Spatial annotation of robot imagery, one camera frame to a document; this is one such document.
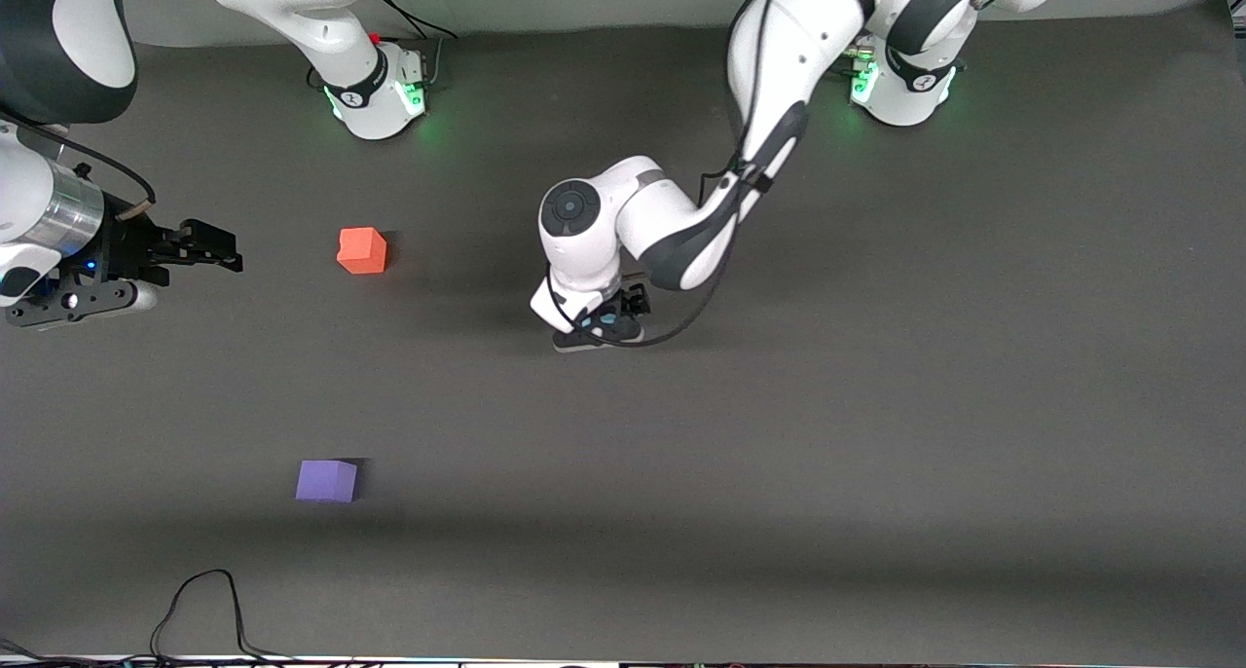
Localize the orange foam block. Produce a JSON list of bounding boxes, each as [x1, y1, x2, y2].
[[337, 227, 388, 276]]

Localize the purple foam block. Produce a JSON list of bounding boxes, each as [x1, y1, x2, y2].
[[295, 460, 359, 504]]

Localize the dark grey table mat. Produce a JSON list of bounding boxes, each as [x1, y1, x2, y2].
[[0, 1, 1246, 665]]

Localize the black right arm base cables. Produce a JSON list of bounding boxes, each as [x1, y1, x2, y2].
[[370, 0, 460, 93]]

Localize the looping black cable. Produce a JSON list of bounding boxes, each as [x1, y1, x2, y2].
[[149, 569, 303, 665]]

